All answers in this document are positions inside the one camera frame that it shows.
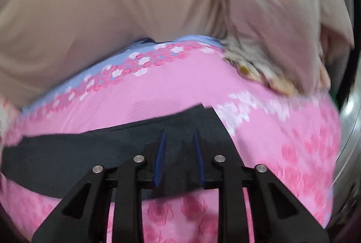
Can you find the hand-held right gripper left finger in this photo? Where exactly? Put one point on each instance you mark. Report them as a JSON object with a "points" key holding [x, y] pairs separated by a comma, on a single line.
{"points": [[159, 158]]}

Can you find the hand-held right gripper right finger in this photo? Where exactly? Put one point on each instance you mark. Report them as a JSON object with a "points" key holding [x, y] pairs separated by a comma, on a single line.
{"points": [[198, 158]]}

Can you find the dark grey pants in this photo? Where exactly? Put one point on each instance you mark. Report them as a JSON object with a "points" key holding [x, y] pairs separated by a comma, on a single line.
{"points": [[84, 152]]}

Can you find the pink floral bed sheet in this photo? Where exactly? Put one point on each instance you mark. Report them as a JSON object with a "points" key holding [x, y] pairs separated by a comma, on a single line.
{"points": [[169, 96]]}

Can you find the shiny metal object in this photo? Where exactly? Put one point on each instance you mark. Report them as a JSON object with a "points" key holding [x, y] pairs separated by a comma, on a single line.
{"points": [[348, 133]]}

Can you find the cream floral blanket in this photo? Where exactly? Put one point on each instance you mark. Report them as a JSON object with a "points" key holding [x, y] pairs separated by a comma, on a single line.
{"points": [[268, 20]]}

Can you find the beige cloth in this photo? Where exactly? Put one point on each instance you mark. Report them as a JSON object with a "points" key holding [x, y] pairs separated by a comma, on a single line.
{"points": [[84, 20]]}

